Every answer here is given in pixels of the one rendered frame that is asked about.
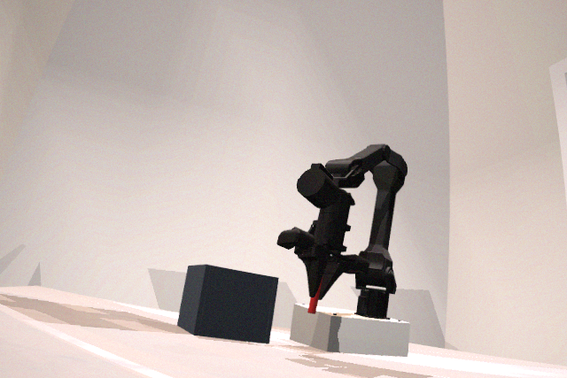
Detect red peg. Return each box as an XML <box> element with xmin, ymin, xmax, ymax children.
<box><xmin>307</xmin><ymin>281</ymin><xmax>322</xmax><ymax>314</ymax></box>

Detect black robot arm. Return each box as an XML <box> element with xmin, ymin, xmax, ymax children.
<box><xmin>297</xmin><ymin>143</ymin><xmax>408</xmax><ymax>320</ymax></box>

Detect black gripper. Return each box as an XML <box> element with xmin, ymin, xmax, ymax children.
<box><xmin>276</xmin><ymin>213</ymin><xmax>369</xmax><ymax>300</ymax></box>

